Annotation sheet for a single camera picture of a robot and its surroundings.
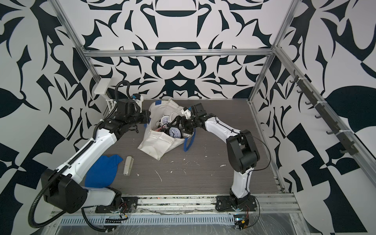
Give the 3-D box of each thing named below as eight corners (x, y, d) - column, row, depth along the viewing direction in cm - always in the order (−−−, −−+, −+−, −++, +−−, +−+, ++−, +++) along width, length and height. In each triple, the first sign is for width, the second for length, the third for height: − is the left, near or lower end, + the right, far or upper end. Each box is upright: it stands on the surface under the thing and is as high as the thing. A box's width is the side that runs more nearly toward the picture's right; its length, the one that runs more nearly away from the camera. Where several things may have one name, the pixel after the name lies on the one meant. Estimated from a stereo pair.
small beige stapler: (124, 175, 85) (121, 173, 82) (128, 158, 92) (126, 155, 89) (130, 175, 85) (128, 173, 82) (134, 158, 92) (132, 155, 89)
